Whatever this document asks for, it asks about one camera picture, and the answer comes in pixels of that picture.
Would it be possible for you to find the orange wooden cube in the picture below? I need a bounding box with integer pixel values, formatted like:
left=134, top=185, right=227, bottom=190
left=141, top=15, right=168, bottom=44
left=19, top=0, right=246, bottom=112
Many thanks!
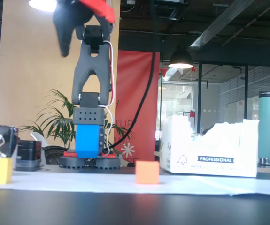
left=135, top=160, right=160, bottom=185

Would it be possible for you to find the black framed glass partition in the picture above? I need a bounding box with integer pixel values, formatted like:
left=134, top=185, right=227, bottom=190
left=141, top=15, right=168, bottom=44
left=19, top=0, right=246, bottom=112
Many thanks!
left=197, top=61, right=270, bottom=134

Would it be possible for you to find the long white paper strip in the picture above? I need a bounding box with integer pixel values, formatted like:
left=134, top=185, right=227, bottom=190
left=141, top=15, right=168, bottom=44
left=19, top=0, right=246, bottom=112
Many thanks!
left=0, top=170, right=270, bottom=197

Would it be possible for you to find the round white ceiling lamp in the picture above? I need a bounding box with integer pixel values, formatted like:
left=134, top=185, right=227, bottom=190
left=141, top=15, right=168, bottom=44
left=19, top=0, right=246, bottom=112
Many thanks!
left=28, top=0, right=58, bottom=13

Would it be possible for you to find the green potted palm plant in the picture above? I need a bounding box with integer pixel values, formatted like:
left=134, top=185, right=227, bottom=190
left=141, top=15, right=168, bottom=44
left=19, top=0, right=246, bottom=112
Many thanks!
left=19, top=88, right=135, bottom=155

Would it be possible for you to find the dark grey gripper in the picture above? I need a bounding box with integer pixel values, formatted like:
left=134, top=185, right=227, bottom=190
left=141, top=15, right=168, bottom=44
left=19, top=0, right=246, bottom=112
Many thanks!
left=52, top=0, right=116, bottom=58

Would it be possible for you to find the black camera cable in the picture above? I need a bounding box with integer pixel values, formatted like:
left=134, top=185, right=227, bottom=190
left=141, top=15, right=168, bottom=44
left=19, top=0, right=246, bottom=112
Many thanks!
left=106, top=0, right=158, bottom=150

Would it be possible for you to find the black case with clear lid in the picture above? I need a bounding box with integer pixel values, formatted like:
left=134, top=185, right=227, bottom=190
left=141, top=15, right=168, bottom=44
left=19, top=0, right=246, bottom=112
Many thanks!
left=15, top=140, right=46, bottom=171

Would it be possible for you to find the black pendant lamp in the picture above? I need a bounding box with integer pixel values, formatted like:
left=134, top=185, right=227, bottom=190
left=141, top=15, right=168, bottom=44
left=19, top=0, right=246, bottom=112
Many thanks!
left=168, top=45, right=194, bottom=69

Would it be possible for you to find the ceiling air conditioner unit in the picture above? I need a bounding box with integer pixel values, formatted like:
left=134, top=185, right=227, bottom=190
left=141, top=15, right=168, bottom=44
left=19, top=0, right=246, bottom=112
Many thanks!
left=134, top=0, right=191, bottom=21

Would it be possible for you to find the white cardboard napkins box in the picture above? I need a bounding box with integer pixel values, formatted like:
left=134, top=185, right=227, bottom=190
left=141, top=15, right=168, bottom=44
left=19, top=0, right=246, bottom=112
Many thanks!
left=160, top=115, right=260, bottom=178

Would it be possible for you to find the red standing banner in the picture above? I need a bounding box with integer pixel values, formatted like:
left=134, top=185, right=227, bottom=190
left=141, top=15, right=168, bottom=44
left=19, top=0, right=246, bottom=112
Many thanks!
left=114, top=50, right=161, bottom=166

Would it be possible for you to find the white and red servo wire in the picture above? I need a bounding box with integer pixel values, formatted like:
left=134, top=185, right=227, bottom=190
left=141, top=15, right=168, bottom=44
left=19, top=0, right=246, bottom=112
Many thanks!
left=101, top=40, right=116, bottom=157

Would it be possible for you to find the grey robot arm blue base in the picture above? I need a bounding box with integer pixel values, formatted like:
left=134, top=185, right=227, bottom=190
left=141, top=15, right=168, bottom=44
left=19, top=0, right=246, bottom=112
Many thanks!
left=59, top=13, right=122, bottom=170

